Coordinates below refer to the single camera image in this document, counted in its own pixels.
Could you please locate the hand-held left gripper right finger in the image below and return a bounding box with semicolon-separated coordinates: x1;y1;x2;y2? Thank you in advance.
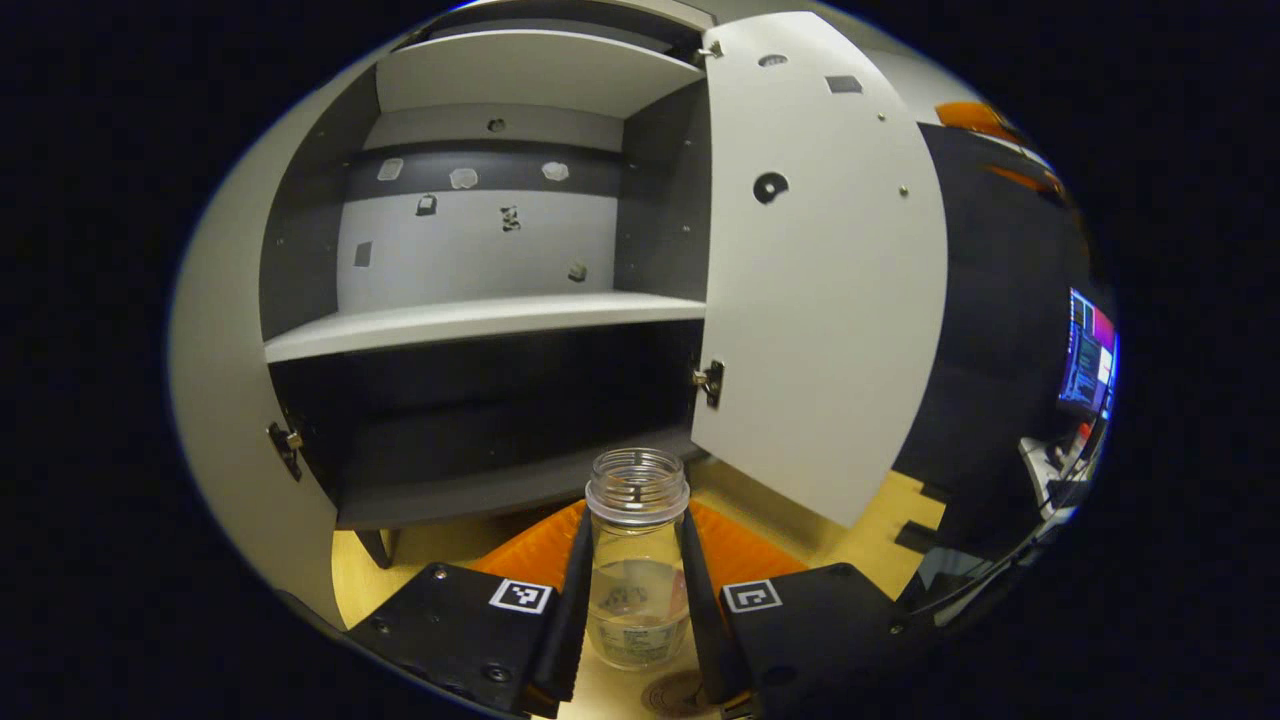
680;500;936;720

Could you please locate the white cabinet door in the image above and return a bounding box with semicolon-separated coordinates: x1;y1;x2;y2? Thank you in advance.
690;10;949;529
168;55;381;631

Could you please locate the computer monitor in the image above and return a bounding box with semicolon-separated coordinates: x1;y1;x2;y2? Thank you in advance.
1058;288;1119;416

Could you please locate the cluttered office desk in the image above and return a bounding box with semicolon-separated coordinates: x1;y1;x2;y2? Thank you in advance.
1018;415;1111;511

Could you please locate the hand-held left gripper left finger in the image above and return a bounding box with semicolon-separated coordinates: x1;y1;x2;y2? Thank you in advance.
345;498;596;719

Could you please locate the clear glass bottle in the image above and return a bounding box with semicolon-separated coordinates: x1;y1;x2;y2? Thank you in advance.
585;447;693;671

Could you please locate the black backdrop cloth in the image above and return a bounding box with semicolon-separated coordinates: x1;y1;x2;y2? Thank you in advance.
890;100;1096;601

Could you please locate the white cabinet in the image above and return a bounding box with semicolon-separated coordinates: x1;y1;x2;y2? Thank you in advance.
258;0;716;571

